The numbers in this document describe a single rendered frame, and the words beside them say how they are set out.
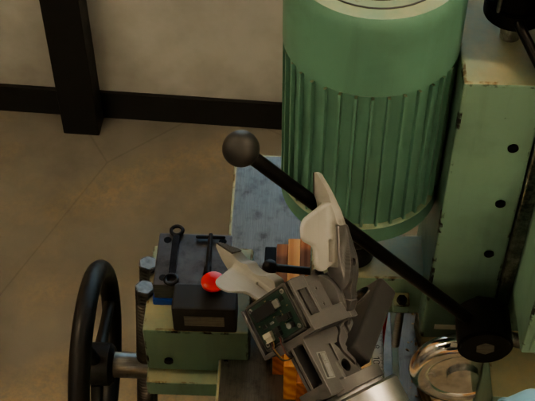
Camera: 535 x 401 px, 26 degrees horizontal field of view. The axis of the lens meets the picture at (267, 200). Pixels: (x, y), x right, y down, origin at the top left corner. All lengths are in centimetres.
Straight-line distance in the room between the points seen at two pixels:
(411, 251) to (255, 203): 34
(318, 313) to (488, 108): 26
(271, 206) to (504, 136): 59
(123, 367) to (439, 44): 74
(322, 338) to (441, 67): 28
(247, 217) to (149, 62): 135
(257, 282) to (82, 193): 180
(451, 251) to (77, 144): 188
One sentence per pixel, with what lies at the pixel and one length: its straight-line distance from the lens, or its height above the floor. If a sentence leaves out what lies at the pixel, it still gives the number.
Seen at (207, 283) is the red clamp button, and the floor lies 102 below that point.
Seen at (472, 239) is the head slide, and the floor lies 119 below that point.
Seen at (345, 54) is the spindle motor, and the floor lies 146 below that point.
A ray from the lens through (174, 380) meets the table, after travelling 154.
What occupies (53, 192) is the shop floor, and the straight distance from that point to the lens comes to 295.
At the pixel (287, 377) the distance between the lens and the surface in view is 145.
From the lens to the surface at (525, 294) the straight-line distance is 123.
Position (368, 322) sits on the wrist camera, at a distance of 114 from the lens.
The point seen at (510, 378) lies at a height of 108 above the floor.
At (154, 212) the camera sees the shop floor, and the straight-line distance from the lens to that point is 288.
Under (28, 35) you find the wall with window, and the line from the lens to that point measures 299.
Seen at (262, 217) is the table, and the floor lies 90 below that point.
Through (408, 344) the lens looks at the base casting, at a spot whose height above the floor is 80.
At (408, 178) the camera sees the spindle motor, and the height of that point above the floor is 129.
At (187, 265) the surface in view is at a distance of 149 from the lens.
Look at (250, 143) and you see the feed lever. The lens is 106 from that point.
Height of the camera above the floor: 217
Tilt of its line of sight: 49 degrees down
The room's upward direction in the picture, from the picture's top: straight up
